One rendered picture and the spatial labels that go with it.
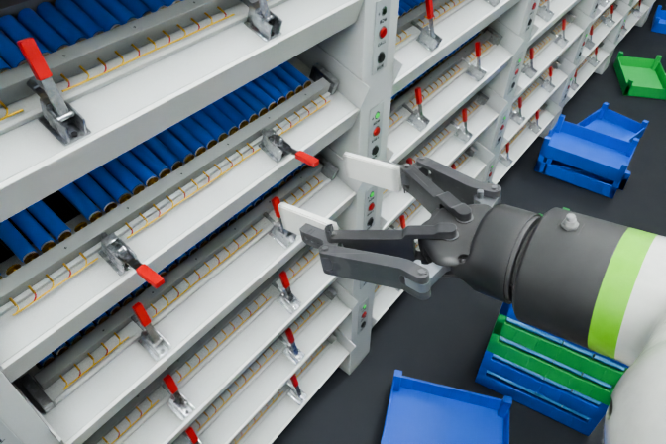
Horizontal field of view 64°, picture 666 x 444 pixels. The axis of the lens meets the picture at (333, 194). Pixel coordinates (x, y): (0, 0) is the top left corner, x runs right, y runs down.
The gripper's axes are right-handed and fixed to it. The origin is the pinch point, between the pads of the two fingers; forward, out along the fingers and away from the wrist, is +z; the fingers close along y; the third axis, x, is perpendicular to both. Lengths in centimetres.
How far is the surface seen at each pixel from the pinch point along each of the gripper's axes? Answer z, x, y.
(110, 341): 30.7, -23.3, -18.4
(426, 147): 35, -42, 70
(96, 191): 28.7, -1.4, -11.5
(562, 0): 27, -26, 141
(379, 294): 40, -80, 49
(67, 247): 24.7, -3.4, -18.3
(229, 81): 17.9, 7.7, 4.4
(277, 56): 18.0, 7.5, 12.6
